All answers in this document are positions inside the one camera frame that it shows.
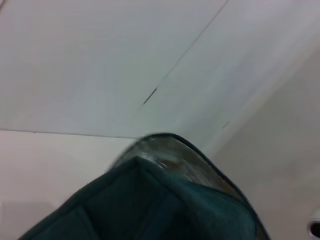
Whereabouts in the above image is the teal blue insulated bag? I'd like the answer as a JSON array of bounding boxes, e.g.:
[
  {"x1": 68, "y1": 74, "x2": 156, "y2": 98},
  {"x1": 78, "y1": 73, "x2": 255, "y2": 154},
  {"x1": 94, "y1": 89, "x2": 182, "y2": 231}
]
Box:
[{"x1": 16, "y1": 131, "x2": 273, "y2": 240}]

